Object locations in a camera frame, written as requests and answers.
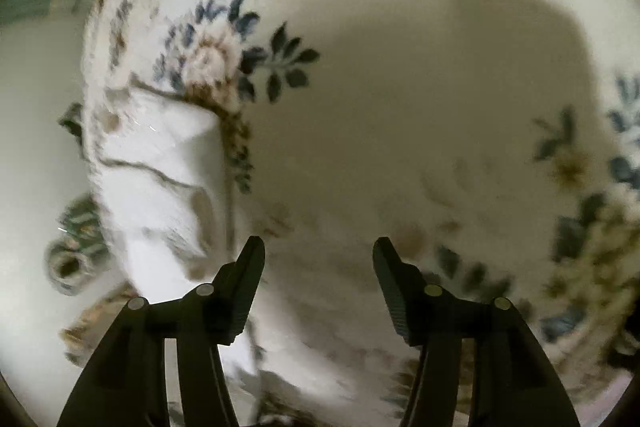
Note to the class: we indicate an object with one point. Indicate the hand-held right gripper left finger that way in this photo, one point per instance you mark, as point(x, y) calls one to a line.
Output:
point(246, 283)

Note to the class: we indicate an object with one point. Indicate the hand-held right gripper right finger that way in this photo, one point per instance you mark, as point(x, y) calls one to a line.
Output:
point(393, 283)

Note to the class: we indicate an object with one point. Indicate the white floral bed sheet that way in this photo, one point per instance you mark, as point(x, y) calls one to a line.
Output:
point(400, 107)

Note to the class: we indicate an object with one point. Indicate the white small garment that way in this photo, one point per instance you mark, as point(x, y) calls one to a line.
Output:
point(155, 177)

